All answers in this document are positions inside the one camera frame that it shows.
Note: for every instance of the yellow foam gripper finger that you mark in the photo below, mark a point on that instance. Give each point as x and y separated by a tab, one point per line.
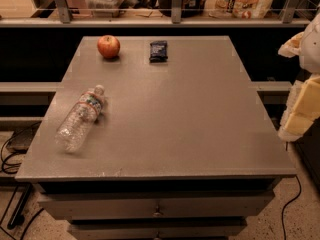
302	109
291	47

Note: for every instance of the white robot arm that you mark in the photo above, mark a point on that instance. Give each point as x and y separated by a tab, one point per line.
309	57

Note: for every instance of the printed snack bag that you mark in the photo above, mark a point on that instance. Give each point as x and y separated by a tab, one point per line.
243	9

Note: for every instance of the grey metal drawer cabinet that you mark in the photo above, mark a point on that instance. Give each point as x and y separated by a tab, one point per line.
182	150

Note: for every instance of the red apple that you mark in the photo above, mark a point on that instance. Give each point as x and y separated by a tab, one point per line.
108	46

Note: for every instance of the clear plastic container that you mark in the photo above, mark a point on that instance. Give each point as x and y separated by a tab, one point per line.
104	8

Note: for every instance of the clear plastic water bottle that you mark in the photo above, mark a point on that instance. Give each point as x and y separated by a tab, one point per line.
74	129

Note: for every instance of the black power adapter box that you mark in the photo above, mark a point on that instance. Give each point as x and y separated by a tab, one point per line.
21	141

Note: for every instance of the grey metal shelf rail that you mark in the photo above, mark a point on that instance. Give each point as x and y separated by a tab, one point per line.
142	14

